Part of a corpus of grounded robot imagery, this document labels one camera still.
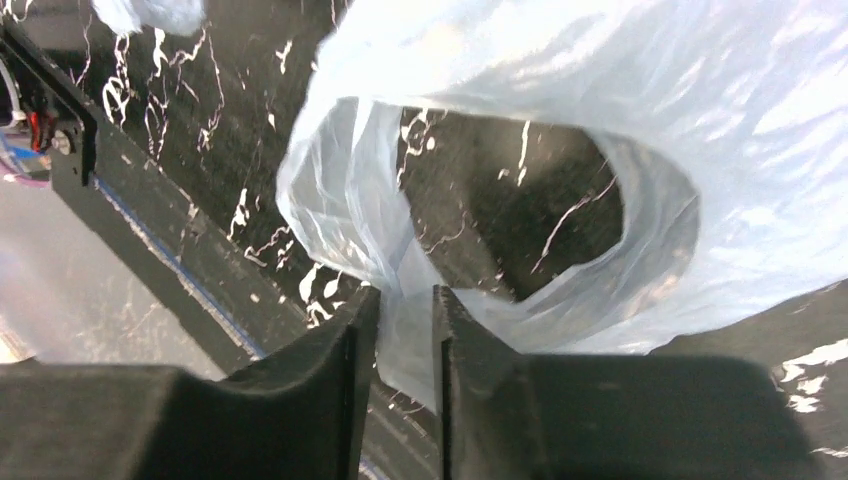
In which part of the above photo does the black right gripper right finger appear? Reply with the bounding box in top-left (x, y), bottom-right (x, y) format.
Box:
top-left (432, 286), bottom-right (826, 479)

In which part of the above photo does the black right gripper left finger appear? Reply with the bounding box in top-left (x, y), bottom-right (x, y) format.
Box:
top-left (1, 287), bottom-right (380, 479)

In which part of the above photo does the light blue plastic bag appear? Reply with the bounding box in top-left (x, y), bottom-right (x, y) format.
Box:
top-left (85, 1), bottom-right (847, 405)

